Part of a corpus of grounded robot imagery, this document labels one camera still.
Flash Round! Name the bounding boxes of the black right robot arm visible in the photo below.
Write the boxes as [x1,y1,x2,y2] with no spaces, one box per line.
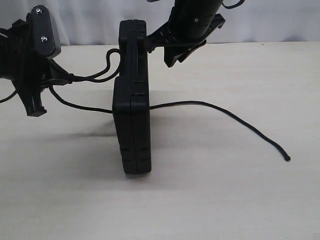
[144,0,226,68]

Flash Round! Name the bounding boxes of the thin black left cable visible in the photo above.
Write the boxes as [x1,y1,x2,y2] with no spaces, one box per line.
[0,89,20,104]

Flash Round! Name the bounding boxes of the thin black right cable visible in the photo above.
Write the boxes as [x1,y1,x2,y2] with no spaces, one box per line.
[221,0,246,10]

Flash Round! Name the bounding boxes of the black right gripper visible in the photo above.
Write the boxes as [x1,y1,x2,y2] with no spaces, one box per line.
[144,6,225,68]

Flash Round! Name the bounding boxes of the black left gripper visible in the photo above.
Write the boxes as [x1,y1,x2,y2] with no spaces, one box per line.
[0,19,73,117]

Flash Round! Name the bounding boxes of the black plastic carrying case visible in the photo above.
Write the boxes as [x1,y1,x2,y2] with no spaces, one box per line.
[112,19,152,175]

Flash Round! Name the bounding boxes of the black braided rope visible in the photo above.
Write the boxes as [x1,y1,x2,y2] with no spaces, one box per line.
[41,48,292,162]

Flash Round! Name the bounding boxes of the thin black cable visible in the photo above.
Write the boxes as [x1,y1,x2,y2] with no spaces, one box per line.
[0,89,20,104]
[221,0,246,10]

